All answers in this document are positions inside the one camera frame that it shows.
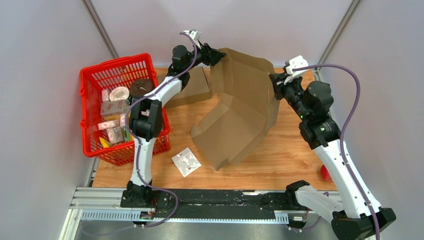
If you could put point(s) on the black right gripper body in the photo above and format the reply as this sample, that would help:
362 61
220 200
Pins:
291 92

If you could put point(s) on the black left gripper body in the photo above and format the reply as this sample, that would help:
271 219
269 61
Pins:
201 58

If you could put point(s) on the brown cardboard box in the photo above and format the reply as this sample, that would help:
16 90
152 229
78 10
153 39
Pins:
197 90

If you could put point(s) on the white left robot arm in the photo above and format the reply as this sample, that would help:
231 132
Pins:
145 121

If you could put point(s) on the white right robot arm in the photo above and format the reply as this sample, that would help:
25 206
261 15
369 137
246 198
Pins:
358 215

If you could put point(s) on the brown round cake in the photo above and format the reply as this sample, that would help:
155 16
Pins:
141 87

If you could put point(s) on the red apple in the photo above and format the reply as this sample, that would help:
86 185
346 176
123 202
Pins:
324 174

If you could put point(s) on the pink white tape roll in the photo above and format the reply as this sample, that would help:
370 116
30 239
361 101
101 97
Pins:
119 93

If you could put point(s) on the red plastic basket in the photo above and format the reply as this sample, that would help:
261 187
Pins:
103 78

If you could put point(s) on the clear plastic bag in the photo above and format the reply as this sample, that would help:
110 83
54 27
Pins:
186 162

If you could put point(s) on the pink white carton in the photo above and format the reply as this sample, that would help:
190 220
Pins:
112 109

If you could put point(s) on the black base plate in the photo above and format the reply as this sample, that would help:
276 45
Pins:
213 204

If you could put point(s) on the aluminium front rail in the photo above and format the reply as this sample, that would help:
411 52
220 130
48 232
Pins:
104 204

